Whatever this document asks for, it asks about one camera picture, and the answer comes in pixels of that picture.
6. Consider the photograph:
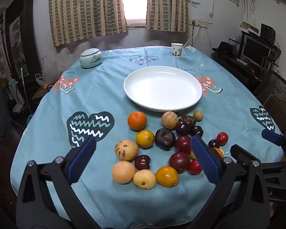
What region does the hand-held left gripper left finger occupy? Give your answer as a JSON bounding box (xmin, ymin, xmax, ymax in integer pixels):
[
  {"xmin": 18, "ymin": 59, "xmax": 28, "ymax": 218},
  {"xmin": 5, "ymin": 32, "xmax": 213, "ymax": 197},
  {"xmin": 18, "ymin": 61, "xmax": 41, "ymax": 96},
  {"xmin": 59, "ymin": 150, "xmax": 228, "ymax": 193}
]
[{"xmin": 15, "ymin": 135, "xmax": 103, "ymax": 229}]

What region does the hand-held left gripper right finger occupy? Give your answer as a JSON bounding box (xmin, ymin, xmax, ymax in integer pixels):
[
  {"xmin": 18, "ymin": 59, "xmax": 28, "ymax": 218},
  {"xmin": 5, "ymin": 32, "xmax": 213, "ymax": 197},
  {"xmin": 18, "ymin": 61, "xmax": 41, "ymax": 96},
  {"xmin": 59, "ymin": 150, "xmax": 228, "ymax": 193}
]
[{"xmin": 185, "ymin": 135, "xmax": 272, "ymax": 229}]

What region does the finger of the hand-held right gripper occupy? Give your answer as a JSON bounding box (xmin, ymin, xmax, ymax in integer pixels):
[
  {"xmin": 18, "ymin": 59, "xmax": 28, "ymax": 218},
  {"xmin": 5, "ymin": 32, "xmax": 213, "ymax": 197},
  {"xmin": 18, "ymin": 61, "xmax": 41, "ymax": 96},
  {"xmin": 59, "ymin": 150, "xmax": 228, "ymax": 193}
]
[
  {"xmin": 230, "ymin": 144, "xmax": 286, "ymax": 176},
  {"xmin": 261, "ymin": 129, "xmax": 286, "ymax": 159}
]

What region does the red cherry tomato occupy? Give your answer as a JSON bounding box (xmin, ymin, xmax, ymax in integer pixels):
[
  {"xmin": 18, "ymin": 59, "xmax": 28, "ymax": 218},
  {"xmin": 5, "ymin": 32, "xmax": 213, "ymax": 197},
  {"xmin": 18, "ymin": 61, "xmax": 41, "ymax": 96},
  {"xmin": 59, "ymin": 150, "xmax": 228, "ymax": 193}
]
[
  {"xmin": 188, "ymin": 160, "xmax": 203, "ymax": 175},
  {"xmin": 216, "ymin": 132, "xmax": 229, "ymax": 146}
]

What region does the orange tangerine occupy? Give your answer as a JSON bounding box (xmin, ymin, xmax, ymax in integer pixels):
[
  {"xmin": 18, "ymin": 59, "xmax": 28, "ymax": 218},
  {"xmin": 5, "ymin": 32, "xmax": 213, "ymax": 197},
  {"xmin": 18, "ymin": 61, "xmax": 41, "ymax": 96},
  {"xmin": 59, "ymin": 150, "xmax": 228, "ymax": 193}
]
[
  {"xmin": 127, "ymin": 111, "xmax": 147, "ymax": 131},
  {"xmin": 212, "ymin": 147, "xmax": 224, "ymax": 158}
]

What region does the red plum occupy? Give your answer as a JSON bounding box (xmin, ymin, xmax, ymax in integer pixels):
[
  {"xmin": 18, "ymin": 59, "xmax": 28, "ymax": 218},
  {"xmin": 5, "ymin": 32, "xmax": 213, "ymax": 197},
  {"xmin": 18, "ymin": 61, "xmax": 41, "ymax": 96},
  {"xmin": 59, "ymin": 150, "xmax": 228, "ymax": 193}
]
[
  {"xmin": 174, "ymin": 135, "xmax": 192, "ymax": 154},
  {"xmin": 168, "ymin": 152, "xmax": 191, "ymax": 173}
]

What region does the dark purple plum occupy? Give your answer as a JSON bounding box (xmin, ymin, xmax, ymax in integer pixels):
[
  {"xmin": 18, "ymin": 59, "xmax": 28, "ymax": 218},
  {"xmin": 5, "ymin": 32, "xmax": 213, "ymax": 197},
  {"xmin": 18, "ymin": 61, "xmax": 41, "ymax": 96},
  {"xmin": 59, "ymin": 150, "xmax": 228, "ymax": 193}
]
[
  {"xmin": 176, "ymin": 121, "xmax": 192, "ymax": 136},
  {"xmin": 190, "ymin": 125, "xmax": 204, "ymax": 137}
]

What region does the yellow citrus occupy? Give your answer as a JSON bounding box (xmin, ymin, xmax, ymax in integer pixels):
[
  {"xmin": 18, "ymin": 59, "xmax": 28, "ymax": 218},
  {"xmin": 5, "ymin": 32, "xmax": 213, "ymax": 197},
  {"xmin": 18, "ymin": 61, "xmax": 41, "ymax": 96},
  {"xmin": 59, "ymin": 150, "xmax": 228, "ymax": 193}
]
[
  {"xmin": 155, "ymin": 166, "xmax": 179, "ymax": 188},
  {"xmin": 136, "ymin": 129, "xmax": 155, "ymax": 149}
]

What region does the tan round pear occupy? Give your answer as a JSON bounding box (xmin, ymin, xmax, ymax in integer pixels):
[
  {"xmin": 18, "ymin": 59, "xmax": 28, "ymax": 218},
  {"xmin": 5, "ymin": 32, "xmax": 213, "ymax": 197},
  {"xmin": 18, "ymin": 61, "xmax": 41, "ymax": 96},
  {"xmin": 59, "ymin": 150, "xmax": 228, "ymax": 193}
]
[{"xmin": 112, "ymin": 160, "xmax": 136, "ymax": 185}]

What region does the brown wrinkled passion fruit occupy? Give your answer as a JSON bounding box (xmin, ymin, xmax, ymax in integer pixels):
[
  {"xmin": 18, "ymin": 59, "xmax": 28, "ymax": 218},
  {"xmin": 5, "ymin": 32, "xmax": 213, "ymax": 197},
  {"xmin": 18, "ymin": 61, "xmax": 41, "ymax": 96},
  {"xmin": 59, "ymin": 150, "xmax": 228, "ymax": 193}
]
[{"xmin": 179, "ymin": 115, "xmax": 196, "ymax": 127}]

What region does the dark wrinkled passion fruit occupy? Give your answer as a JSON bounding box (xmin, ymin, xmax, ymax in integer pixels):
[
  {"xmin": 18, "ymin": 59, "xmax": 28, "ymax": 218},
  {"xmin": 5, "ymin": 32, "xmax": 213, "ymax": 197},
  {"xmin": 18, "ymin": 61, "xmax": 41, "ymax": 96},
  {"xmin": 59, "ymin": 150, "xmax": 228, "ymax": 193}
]
[{"xmin": 155, "ymin": 128, "xmax": 176, "ymax": 151}]

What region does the spotted tan pepino melon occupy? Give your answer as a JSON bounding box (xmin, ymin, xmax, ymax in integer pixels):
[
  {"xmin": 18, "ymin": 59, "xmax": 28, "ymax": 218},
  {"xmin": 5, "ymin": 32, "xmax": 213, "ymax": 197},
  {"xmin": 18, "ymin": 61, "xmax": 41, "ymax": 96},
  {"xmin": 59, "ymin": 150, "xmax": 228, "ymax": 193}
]
[{"xmin": 114, "ymin": 140, "xmax": 139, "ymax": 161}]

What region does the striped tan pepino melon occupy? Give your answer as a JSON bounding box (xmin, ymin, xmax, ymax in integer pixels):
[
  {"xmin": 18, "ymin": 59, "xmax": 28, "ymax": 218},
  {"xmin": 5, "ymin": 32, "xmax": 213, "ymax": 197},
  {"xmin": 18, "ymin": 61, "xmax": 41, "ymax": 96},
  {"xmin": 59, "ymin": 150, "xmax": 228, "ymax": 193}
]
[{"xmin": 161, "ymin": 111, "xmax": 179, "ymax": 129}]

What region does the dark red cherry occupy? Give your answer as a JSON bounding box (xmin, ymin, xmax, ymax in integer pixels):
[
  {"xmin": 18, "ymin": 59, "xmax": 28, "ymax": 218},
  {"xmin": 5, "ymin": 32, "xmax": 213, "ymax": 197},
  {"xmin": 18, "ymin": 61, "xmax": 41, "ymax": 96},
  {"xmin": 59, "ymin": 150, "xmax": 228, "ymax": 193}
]
[{"xmin": 134, "ymin": 155, "xmax": 151, "ymax": 171}]

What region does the yellow pear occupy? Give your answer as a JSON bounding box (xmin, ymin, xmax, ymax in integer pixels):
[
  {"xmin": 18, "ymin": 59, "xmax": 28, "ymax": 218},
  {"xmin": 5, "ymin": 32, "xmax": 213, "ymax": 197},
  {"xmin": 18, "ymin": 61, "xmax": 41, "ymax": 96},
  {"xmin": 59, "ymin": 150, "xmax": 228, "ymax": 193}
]
[{"xmin": 133, "ymin": 169, "xmax": 157, "ymax": 190}]

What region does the white plate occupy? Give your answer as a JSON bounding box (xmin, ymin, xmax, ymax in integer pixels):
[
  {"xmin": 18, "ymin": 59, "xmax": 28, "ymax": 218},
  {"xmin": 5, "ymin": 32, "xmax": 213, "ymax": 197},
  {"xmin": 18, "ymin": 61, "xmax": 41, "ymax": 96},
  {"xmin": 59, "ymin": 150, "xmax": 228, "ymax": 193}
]
[{"xmin": 123, "ymin": 65, "xmax": 203, "ymax": 113}]

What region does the black mesh chair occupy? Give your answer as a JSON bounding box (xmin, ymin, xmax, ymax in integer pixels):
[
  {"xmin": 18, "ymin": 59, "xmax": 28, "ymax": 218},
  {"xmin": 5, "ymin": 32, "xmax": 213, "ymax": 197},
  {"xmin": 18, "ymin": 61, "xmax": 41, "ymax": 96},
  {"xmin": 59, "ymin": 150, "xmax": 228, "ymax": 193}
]
[{"xmin": 253, "ymin": 69, "xmax": 286, "ymax": 134}]

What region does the black desk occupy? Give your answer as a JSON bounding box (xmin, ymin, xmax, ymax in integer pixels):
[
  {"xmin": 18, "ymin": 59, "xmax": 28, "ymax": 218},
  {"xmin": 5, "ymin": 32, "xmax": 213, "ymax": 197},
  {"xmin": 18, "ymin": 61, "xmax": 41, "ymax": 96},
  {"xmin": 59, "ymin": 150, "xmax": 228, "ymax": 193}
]
[{"xmin": 212, "ymin": 52, "xmax": 272, "ymax": 89}]

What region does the wooden side table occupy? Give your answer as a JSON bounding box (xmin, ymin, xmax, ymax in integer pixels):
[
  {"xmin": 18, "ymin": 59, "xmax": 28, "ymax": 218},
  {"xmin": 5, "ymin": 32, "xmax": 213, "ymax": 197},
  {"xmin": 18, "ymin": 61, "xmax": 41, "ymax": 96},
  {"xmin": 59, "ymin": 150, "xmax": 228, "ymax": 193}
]
[{"xmin": 32, "ymin": 86, "xmax": 53, "ymax": 101}]

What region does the blue printed tablecloth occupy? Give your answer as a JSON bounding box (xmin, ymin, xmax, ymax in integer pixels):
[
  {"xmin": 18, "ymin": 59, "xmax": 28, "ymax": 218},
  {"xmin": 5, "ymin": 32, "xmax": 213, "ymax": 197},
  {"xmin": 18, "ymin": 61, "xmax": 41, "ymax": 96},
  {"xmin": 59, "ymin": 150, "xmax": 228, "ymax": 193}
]
[{"xmin": 10, "ymin": 46, "xmax": 285, "ymax": 229}]

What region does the computer monitor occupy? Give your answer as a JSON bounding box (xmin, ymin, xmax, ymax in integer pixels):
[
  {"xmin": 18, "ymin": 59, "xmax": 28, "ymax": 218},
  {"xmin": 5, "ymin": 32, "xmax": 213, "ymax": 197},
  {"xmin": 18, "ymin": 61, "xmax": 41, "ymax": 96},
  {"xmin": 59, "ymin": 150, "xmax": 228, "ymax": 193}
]
[{"xmin": 242, "ymin": 37, "xmax": 272, "ymax": 67}]

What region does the white plastic bag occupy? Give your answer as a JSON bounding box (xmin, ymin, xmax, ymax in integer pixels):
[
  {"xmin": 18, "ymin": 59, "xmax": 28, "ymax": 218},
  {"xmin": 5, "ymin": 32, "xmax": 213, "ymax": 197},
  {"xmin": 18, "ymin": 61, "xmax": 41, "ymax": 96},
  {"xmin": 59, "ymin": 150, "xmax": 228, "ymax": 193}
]
[{"xmin": 35, "ymin": 73, "xmax": 48, "ymax": 86}]

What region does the white lidded ceramic jar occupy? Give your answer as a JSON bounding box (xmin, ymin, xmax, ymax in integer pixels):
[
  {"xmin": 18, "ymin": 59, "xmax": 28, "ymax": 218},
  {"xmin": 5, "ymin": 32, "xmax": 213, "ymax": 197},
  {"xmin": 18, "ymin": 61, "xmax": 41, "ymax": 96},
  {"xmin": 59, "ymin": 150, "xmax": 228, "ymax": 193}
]
[{"xmin": 80, "ymin": 48, "xmax": 103, "ymax": 69}]

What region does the black hat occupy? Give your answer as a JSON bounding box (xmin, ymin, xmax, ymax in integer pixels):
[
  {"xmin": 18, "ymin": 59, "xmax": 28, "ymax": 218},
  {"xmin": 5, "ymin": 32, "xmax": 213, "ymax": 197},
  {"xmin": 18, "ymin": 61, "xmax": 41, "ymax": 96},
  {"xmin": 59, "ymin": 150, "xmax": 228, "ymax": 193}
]
[{"xmin": 212, "ymin": 41, "xmax": 234, "ymax": 55}]

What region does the black speaker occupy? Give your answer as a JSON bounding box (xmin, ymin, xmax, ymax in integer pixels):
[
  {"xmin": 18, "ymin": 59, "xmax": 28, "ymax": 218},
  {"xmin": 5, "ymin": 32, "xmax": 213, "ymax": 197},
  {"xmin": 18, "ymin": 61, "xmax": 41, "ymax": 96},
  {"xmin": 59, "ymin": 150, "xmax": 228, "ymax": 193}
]
[{"xmin": 260, "ymin": 23, "xmax": 276, "ymax": 44}]

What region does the cardboard box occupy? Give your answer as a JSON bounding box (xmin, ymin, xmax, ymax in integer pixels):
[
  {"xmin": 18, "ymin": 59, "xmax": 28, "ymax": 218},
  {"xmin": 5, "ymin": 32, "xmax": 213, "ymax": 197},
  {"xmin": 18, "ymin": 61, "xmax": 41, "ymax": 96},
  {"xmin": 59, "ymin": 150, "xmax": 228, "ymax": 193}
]
[{"xmin": 239, "ymin": 21, "xmax": 259, "ymax": 34}]

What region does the printed paper cup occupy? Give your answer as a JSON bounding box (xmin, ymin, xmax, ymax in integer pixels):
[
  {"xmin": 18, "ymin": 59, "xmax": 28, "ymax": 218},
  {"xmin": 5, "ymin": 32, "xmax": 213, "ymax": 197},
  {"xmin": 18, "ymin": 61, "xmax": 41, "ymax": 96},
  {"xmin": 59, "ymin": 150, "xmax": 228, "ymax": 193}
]
[{"xmin": 171, "ymin": 43, "xmax": 183, "ymax": 58}]

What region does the dark framed painting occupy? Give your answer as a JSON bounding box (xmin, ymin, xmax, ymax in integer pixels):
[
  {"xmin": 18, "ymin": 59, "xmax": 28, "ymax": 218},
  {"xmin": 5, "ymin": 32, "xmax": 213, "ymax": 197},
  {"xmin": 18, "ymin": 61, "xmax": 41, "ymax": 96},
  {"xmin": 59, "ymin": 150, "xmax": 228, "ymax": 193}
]
[{"xmin": 5, "ymin": 0, "xmax": 42, "ymax": 81}]

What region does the striped beige curtain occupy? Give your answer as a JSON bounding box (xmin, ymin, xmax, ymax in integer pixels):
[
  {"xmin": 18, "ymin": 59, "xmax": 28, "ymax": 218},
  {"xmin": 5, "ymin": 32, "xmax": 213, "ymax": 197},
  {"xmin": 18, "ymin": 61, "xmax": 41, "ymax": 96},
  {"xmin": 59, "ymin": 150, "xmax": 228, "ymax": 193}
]
[
  {"xmin": 49, "ymin": 0, "xmax": 128, "ymax": 47},
  {"xmin": 146, "ymin": 0, "xmax": 190, "ymax": 32}
]

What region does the bright window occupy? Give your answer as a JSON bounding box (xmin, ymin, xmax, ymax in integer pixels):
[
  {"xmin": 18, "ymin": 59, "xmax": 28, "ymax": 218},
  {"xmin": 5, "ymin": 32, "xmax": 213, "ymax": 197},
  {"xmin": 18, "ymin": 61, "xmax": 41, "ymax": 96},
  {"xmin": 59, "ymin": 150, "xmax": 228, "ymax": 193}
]
[{"xmin": 120, "ymin": 0, "xmax": 149, "ymax": 27}]

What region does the white mop handle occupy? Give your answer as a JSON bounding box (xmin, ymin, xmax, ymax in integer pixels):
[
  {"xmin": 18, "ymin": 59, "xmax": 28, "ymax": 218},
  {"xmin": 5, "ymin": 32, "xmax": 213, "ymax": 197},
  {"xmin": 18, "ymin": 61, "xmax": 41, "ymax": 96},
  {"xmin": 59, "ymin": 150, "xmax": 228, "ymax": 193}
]
[{"xmin": 20, "ymin": 68, "xmax": 32, "ymax": 115}]

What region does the white charger cable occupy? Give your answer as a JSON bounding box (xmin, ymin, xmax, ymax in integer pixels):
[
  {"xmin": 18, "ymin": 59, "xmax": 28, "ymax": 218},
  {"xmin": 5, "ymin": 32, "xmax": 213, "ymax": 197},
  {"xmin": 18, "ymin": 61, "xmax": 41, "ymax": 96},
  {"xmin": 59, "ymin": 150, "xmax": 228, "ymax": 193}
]
[{"xmin": 183, "ymin": 26, "xmax": 201, "ymax": 52}]

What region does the white wall socket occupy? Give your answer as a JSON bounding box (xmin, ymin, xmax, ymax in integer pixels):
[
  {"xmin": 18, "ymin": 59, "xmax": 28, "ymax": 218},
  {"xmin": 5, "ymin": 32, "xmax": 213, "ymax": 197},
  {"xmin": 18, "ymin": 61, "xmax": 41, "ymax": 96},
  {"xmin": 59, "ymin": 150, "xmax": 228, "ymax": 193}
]
[{"xmin": 189, "ymin": 20, "xmax": 208, "ymax": 28}]

